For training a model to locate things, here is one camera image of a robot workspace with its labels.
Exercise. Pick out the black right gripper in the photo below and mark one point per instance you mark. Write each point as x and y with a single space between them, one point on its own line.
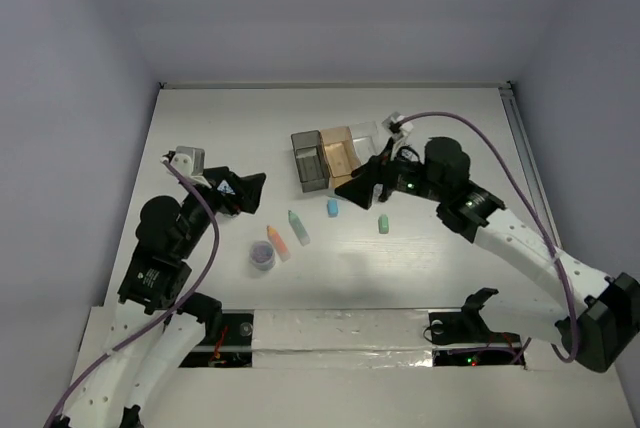
359 189

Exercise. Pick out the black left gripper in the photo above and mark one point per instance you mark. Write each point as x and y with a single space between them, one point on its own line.
230 190

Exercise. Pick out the orange highlighter pen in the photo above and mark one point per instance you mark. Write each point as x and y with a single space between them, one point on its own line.
278 243

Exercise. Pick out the green highlighter pen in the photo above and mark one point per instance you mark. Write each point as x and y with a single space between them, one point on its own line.
298 228

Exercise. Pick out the paper clip tub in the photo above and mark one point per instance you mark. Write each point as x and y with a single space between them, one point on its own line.
262 255

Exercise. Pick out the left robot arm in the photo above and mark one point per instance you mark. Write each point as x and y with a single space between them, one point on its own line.
157 319

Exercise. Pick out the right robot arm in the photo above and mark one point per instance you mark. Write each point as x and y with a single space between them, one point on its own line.
597 315

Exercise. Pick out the orange translucent container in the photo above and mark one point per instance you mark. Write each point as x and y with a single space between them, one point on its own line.
340 154

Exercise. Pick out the clear plastic container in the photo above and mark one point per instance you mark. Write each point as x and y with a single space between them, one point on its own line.
366 140

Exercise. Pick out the grey translucent container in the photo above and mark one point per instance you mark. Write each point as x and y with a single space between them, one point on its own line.
310 160

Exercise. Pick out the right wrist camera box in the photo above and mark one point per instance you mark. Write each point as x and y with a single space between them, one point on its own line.
398 129

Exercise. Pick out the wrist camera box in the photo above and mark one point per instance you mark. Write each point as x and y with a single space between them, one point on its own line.
189 162
398 129

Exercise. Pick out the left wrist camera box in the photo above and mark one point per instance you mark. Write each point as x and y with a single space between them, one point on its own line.
189 162

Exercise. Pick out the aluminium side rail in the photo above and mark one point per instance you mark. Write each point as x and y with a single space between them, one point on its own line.
534 184

